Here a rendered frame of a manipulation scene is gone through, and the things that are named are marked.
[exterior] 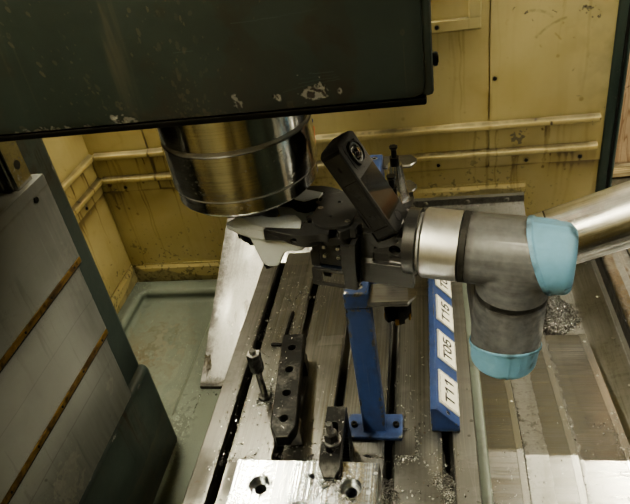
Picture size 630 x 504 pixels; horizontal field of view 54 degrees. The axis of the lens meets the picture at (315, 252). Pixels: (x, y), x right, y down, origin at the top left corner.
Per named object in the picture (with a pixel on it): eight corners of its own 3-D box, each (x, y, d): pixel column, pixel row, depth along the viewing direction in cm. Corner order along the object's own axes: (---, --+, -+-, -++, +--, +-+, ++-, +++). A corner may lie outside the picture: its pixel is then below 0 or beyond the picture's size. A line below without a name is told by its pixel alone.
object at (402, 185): (384, 191, 118) (381, 160, 114) (407, 188, 117) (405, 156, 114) (386, 203, 114) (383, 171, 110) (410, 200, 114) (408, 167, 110)
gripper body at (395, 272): (306, 284, 70) (412, 300, 66) (298, 220, 65) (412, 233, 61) (328, 246, 76) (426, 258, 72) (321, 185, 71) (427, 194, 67)
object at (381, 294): (416, 285, 96) (416, 281, 95) (416, 307, 92) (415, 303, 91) (371, 286, 97) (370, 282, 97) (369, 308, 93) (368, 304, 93)
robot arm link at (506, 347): (527, 320, 77) (537, 247, 71) (544, 388, 68) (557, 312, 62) (463, 319, 78) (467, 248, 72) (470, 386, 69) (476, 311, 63)
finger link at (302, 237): (262, 248, 66) (345, 247, 65) (260, 236, 65) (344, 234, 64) (270, 224, 70) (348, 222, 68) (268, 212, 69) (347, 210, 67)
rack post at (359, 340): (403, 417, 114) (390, 291, 97) (402, 441, 110) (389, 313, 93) (349, 416, 116) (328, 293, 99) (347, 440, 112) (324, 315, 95)
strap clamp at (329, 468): (353, 446, 110) (343, 388, 102) (346, 514, 100) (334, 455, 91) (335, 446, 111) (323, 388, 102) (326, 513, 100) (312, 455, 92)
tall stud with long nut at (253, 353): (273, 392, 124) (260, 345, 117) (270, 403, 122) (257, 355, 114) (260, 392, 124) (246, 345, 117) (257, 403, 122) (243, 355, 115)
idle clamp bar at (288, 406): (310, 355, 131) (304, 332, 127) (302, 459, 110) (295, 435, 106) (287, 357, 132) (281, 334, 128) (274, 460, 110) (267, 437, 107)
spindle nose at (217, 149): (218, 148, 78) (194, 52, 71) (338, 150, 72) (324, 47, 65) (150, 215, 66) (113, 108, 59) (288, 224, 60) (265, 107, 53)
